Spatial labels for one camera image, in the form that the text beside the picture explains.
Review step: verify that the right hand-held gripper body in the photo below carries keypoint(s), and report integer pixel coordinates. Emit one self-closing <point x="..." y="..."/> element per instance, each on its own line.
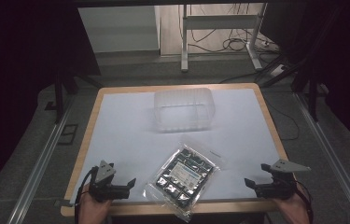
<point x="280" y="186"/>

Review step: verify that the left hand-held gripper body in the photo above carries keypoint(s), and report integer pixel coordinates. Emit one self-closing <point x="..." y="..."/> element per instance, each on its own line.
<point x="105" y="190"/>

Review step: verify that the person's left hand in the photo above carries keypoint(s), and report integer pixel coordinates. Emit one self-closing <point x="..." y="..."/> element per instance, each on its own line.
<point x="93" y="211"/>

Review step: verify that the person's right hand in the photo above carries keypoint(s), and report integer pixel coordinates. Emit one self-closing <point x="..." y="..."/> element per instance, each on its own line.
<point x="295" y="211"/>

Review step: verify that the white table sheet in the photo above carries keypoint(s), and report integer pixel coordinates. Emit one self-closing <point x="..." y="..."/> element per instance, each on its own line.
<point x="126" y="130"/>

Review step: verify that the clear bag of dark packets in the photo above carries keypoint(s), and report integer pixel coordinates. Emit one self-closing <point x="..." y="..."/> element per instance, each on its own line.
<point x="183" y="175"/>

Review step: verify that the wooden table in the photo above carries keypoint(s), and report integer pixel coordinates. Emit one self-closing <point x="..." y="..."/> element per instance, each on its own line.
<point x="179" y="207"/>

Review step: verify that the black metal stand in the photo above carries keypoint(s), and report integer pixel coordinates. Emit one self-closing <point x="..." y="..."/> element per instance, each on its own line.
<point x="312" y="99"/>
<point x="59" y="93"/>

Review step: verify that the clear plastic storage box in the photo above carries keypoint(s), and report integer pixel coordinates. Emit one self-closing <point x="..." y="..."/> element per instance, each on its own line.
<point x="183" y="109"/>

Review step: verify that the white power strip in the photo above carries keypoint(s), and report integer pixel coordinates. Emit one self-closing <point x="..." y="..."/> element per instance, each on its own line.
<point x="277" y="70"/>

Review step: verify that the dark curtain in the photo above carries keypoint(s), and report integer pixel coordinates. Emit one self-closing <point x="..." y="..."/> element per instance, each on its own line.
<point x="17" y="77"/>
<point x="343" y="62"/>

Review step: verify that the aluminium floor rail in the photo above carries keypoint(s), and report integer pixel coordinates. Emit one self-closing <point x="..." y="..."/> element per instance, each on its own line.
<point x="331" y="155"/>
<point x="39" y="171"/>

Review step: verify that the white metal desk frame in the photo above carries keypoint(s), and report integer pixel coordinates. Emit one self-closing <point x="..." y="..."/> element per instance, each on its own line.
<point x="219" y="21"/>

